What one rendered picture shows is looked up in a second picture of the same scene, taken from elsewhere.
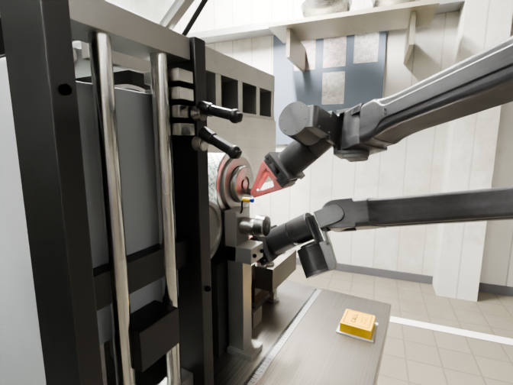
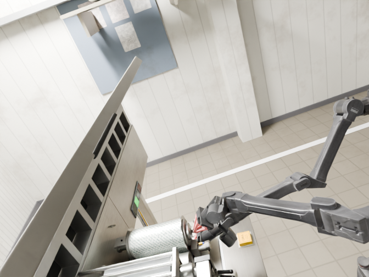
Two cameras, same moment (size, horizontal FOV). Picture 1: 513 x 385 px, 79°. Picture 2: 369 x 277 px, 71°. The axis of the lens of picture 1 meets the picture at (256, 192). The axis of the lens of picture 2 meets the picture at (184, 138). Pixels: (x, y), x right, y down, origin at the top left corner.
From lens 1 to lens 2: 85 cm
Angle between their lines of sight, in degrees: 27
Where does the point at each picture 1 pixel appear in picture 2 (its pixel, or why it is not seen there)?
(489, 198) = (278, 192)
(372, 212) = (242, 214)
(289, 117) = (211, 217)
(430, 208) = not seen: hidden behind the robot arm
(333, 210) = (229, 220)
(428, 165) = (211, 68)
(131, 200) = not seen: outside the picture
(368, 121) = (240, 207)
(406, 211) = not seen: hidden behind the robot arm
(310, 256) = (227, 240)
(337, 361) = (247, 263)
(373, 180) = (183, 90)
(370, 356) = (256, 252)
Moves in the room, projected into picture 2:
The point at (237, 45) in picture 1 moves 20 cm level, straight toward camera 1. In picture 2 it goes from (24, 23) to (25, 22)
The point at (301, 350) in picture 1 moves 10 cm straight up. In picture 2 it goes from (233, 266) to (229, 254)
